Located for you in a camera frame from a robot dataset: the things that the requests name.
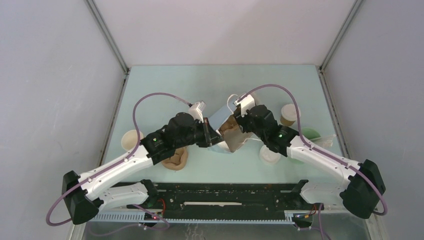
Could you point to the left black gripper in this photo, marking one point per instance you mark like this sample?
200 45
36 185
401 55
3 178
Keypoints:
209 137

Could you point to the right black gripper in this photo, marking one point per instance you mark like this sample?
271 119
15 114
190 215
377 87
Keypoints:
241 121

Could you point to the light blue paper bag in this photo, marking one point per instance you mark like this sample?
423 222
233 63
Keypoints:
228 145

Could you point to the brown pulp cup carrier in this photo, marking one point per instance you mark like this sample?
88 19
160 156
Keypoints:
178 161
229 128

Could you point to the white coffee cup lid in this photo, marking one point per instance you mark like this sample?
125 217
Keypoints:
290 112

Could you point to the stack of white lids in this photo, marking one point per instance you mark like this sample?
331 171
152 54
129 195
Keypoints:
267 156

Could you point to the stack of paper cups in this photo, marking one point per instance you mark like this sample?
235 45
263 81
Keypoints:
130 139

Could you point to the brown paper coffee cup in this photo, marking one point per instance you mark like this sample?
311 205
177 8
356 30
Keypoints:
286 122

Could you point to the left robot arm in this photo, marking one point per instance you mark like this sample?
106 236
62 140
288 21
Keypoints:
89 193

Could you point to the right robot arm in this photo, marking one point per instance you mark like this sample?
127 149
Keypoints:
361 182

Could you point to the green cylindrical container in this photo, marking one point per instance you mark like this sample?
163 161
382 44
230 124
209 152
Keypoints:
309 133

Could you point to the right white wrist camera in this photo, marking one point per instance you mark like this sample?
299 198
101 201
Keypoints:
243 104

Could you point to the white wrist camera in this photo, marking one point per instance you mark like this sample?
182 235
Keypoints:
196 110
243 104

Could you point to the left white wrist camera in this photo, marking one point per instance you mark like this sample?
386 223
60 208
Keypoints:
196 110

